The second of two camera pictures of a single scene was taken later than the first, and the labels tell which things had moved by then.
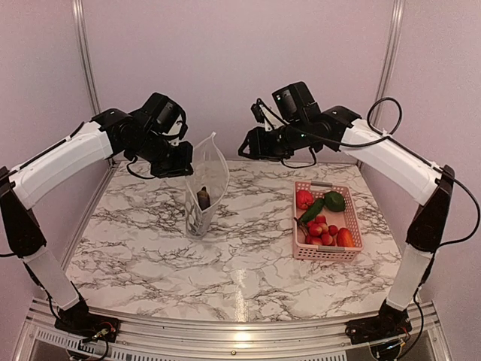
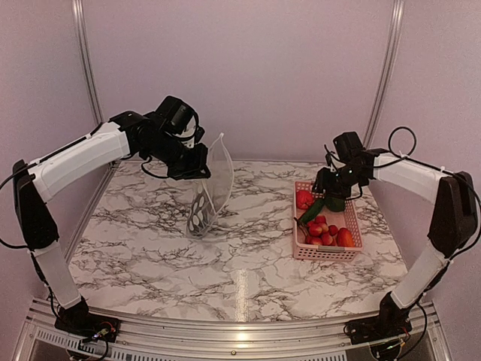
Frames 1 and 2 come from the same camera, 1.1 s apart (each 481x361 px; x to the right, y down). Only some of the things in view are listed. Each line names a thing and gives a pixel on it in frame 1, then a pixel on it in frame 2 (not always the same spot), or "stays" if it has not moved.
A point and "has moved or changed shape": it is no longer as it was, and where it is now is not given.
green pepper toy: [334, 201] stays
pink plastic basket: [345, 219] stays
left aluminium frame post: [83, 43] stays
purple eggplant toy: [204, 198] to [198, 218]
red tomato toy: [304, 198] stays
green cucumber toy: [314, 209] stays
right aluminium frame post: [397, 15] stays
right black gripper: [260, 147] to [322, 182]
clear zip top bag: [209, 168] has moved or changed shape
